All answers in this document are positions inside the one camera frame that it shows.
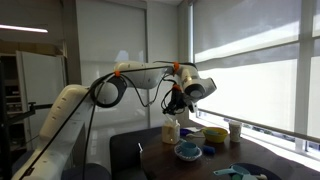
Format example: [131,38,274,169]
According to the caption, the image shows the small teal measuring cup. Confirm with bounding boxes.
[231,173,258,180]

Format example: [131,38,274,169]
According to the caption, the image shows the blue jar lid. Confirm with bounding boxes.
[179,128,193,137]

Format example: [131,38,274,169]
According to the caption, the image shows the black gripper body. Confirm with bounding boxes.
[167,88,188,110]

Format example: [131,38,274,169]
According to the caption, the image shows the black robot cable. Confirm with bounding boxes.
[18,60,198,180]

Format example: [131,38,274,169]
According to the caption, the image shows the yellow bowl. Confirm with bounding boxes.
[201,126,230,144]

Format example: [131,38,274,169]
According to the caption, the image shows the ceiling strip light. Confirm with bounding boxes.
[0,23,49,34]

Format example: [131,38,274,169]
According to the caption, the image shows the grey roller blind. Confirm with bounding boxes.
[75,0,148,65]

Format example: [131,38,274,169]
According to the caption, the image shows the blue bowl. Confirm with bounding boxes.
[173,143,203,162]

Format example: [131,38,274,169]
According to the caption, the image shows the teal measuring cup with handle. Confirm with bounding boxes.
[212,164,252,177]

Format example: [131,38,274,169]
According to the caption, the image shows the dark storage shelf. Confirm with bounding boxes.
[0,53,31,180]

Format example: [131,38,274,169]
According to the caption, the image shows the blue sponge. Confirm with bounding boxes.
[202,145,216,155]

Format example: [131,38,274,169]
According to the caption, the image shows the black mounting rod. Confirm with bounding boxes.
[7,101,55,126]

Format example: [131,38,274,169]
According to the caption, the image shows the open glass jar beige contents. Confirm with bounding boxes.
[161,118,181,145]

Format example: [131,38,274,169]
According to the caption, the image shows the small white scoop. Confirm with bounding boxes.
[254,172,269,180]

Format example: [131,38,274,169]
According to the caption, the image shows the teal utensil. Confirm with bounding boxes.
[204,128,222,136]

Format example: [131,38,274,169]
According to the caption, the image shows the dark upholstered chair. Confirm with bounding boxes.
[109,126,165,180]

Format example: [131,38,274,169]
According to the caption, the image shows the dark round stool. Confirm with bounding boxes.
[61,162,112,180]

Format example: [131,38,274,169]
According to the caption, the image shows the white board panel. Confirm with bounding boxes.
[15,50,68,151]

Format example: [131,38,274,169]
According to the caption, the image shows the wide white roller blind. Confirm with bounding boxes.
[192,0,304,135]

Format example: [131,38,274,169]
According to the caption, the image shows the narrow white roller blind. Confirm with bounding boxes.
[308,0,320,140]

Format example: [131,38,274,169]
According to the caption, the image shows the blue ceramic cup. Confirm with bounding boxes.
[179,141,199,157]

